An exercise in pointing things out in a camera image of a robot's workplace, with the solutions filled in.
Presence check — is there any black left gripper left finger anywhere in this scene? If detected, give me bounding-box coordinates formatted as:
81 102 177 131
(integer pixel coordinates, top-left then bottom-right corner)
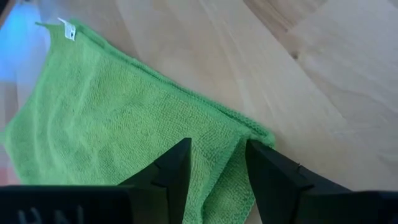
0 138 193 224

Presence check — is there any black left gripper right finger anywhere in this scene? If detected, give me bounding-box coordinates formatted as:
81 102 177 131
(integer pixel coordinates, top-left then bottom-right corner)
245 139 398 224

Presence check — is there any green microfiber towel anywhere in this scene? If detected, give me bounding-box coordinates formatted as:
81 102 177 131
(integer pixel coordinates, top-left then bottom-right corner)
0 17 276 224

